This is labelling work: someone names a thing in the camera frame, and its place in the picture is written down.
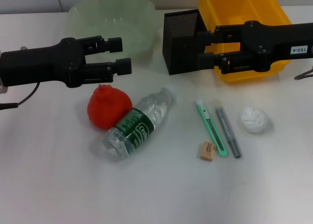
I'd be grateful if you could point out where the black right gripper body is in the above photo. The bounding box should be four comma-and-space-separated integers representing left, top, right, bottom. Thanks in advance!
239, 21, 313, 73

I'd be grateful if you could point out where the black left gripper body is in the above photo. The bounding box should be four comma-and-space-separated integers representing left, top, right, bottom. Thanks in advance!
0, 37, 87, 89

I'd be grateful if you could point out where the orange toy fruit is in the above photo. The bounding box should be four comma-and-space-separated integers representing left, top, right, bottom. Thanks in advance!
87, 84, 133, 131

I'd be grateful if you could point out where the clear green-label water bottle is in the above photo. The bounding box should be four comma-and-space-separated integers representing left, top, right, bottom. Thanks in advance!
102, 85, 178, 162

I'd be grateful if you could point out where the green utility knife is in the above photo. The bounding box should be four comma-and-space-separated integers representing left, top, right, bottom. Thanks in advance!
195, 99, 229, 157

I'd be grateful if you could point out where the white paper ball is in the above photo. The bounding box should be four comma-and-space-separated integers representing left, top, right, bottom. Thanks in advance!
239, 106, 272, 134

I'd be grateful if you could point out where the translucent green fruit bowl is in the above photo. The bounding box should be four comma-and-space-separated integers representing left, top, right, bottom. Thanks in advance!
67, 0, 156, 60

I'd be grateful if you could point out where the black mesh pen holder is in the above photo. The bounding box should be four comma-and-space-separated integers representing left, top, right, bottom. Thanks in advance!
162, 9, 216, 75

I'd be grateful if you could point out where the grey marker pen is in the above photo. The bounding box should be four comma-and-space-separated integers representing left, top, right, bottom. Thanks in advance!
212, 99, 243, 158

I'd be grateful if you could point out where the tan eraser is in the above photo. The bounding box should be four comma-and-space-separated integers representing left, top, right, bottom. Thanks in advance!
200, 141, 217, 161

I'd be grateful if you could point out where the yellow plastic bin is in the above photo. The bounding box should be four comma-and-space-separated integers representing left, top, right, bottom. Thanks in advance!
198, 0, 293, 84

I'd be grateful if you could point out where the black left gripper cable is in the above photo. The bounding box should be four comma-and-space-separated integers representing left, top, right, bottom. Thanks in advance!
0, 82, 40, 111

